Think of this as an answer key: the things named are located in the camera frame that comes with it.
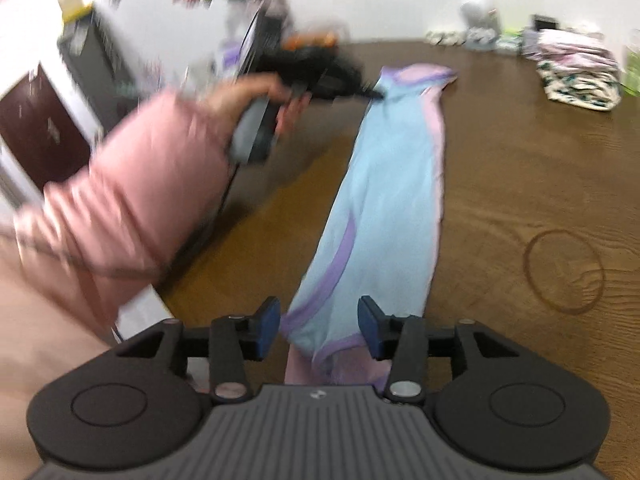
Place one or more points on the dark brown door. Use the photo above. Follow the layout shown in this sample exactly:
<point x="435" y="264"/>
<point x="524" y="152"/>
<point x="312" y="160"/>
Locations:
<point x="35" y="130"/>

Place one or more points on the orange snack bag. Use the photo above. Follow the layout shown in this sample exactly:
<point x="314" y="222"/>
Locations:
<point x="312" y="38"/>

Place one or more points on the green white small box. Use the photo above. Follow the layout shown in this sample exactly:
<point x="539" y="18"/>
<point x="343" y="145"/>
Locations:
<point x="510" y="41"/>

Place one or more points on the person's left hand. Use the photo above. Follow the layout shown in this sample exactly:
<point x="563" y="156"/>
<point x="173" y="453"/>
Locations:
<point x="235" y="97"/>

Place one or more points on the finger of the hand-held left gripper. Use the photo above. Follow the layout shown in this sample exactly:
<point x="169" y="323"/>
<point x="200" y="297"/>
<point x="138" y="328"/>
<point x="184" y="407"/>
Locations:
<point x="372" y="94"/>

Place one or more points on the pink blue purple garment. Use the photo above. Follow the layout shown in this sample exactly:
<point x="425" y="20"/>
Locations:
<point x="390" y="185"/>

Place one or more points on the purple white packet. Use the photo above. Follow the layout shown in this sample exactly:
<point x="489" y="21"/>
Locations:
<point x="227" y="56"/>

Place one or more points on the person's pink clothed body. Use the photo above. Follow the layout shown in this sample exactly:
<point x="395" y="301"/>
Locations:
<point x="30" y="360"/>

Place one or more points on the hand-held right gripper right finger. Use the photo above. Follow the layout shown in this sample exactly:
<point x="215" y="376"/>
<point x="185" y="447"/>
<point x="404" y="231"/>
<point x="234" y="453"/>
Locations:
<point x="370" y="327"/>

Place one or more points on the black monitor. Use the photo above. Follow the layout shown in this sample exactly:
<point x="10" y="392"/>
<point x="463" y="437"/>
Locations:
<point x="95" y="65"/>

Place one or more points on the white green printed folded cloth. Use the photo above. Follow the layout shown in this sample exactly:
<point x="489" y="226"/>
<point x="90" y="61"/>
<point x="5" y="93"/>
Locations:
<point x="580" y="87"/>

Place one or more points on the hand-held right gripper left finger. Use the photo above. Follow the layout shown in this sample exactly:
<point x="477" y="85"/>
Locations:
<point x="267" y="325"/>

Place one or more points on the pink folded clothes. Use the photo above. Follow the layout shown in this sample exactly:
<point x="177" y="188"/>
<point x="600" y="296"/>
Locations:
<point x="575" y="50"/>

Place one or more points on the white round robot toy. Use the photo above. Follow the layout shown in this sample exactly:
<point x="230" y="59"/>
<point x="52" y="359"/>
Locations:
<point x="477" y="20"/>

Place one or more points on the small black box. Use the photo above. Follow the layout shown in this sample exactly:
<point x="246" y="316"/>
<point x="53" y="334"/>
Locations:
<point x="545" y="23"/>

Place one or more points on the green bottle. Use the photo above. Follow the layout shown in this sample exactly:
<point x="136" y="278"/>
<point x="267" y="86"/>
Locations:
<point x="634" y="65"/>

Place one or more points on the white segmented strip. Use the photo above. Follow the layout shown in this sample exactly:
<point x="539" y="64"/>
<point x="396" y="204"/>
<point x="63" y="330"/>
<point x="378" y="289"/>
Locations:
<point x="442" y="37"/>

